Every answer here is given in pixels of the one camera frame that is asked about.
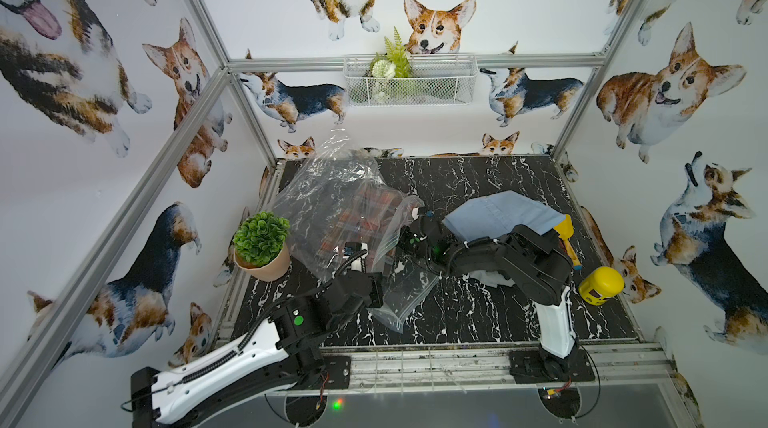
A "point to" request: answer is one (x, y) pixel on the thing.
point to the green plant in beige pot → (260, 246)
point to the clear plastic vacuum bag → (308, 200)
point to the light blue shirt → (495, 216)
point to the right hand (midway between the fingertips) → (382, 234)
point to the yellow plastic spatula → (565, 230)
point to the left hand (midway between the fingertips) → (389, 274)
